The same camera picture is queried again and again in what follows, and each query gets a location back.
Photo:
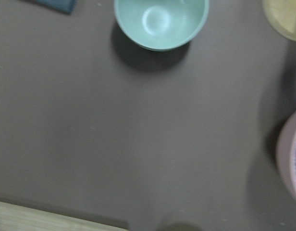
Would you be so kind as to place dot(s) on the green bowl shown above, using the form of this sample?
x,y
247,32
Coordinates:
x,y
161,25

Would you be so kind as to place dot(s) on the bamboo cutting board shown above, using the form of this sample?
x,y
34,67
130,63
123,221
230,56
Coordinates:
x,y
21,217

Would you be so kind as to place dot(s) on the grey folded cloth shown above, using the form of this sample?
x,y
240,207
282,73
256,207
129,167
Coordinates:
x,y
64,6

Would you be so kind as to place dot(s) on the wooden stand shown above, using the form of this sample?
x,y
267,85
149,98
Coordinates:
x,y
281,14

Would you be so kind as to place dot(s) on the pink bowl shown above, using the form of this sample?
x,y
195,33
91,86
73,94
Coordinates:
x,y
286,154

